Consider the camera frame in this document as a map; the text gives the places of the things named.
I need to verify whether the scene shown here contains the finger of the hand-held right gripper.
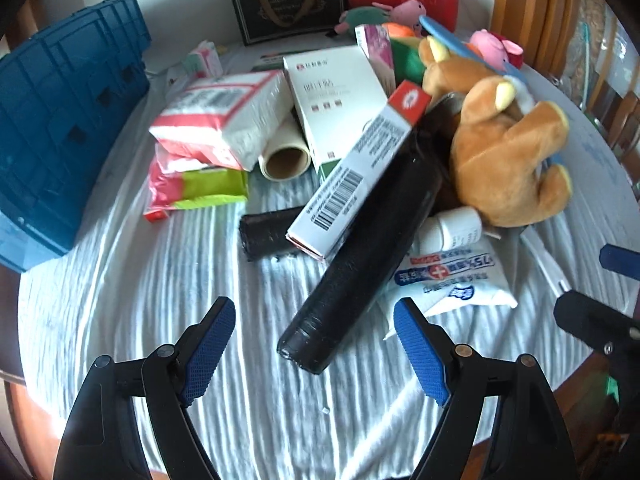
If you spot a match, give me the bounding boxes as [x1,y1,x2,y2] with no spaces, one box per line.
[599,244,640,278]
[554,291,640,356]

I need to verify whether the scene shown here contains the blue plastic crate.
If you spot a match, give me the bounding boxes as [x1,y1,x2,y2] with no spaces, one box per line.
[0,0,152,275]

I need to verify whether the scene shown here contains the pink pig plush teal dress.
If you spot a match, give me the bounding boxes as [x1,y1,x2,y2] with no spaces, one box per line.
[334,0,428,38]

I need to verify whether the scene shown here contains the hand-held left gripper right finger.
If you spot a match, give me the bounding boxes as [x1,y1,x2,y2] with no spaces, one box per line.
[393,297,581,480]

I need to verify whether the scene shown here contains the blue plastic strip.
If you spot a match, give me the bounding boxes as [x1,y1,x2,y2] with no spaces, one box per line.
[419,15,528,86]

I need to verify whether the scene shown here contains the pink green plastic packet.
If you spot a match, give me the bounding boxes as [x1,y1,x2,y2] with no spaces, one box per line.
[147,145,250,216]

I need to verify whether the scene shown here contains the white wipes packet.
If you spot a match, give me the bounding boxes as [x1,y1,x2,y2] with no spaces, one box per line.
[377,237,518,341]

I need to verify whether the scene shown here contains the wooden chair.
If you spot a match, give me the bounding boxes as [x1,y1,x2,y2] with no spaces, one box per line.
[587,75,640,181]

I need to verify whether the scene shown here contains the pink pig plush red dress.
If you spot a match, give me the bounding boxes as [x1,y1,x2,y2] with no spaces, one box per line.
[469,30,523,71]

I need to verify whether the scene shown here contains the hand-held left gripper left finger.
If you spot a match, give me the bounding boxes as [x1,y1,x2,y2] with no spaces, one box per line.
[54,296,237,480]

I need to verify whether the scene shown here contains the long red white box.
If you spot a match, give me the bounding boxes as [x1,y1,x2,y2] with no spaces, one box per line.
[286,80,433,263]

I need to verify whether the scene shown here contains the large black cylinder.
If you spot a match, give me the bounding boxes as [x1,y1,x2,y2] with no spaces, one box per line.
[277,125,451,375]

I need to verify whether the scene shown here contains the green plush toy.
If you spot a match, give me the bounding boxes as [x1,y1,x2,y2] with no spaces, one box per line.
[382,22,426,83]

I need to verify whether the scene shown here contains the green striped box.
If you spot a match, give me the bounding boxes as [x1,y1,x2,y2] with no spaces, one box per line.
[250,50,288,72]

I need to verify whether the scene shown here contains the pastel tissue pack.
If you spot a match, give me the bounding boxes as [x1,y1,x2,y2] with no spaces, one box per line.
[181,42,223,81]

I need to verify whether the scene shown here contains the small white bottle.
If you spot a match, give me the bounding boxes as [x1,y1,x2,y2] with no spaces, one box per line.
[417,206,483,256]

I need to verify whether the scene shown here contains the red white tissue pack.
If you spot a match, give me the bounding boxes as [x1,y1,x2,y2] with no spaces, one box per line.
[149,70,293,171]

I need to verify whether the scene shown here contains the pink white box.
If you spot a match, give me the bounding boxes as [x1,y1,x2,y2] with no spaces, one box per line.
[355,24,397,96]

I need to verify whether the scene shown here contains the black gift bag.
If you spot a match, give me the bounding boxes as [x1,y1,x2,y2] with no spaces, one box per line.
[230,0,348,47]

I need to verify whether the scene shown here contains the green mop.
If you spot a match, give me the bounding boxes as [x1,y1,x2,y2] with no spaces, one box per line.
[575,20,601,116]

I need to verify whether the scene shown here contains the wooden column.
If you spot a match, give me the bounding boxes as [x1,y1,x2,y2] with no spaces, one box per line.
[487,0,576,63]

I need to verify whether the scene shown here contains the tall white green box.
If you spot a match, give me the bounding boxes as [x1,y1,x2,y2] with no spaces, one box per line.
[282,45,388,181]

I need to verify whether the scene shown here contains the cream paper roll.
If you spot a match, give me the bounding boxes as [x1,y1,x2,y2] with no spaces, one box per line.
[257,115,312,181]

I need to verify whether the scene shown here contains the brown plush toy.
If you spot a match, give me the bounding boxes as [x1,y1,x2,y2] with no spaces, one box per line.
[419,35,573,228]

